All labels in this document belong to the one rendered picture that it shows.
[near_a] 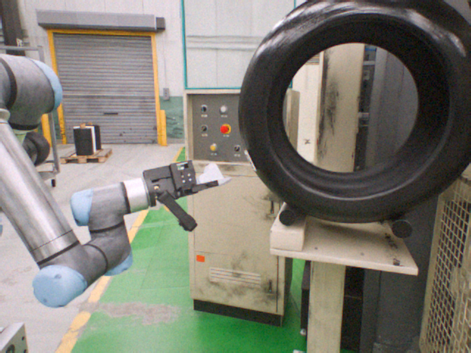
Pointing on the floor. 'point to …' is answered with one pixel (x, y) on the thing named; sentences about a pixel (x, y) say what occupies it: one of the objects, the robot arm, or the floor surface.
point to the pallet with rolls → (87, 145)
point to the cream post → (334, 300)
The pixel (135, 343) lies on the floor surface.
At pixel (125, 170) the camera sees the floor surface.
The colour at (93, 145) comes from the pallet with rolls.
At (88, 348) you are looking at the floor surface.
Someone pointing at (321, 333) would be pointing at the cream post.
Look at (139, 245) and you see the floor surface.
